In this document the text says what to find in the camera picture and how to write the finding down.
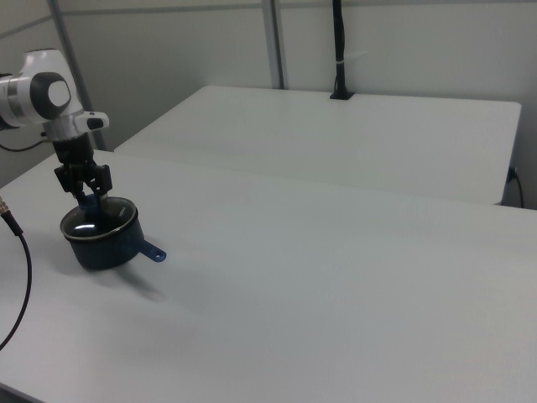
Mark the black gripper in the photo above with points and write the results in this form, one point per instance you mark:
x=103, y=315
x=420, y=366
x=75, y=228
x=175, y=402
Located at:
x=73, y=151

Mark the glass lid with blue knob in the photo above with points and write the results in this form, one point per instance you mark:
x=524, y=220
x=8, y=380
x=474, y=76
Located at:
x=121, y=214

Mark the white adjoining table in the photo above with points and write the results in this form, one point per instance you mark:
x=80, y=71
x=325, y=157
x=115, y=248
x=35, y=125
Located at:
x=335, y=142

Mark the grey metal partition post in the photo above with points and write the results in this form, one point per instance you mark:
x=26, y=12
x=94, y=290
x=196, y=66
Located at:
x=274, y=42
x=66, y=38

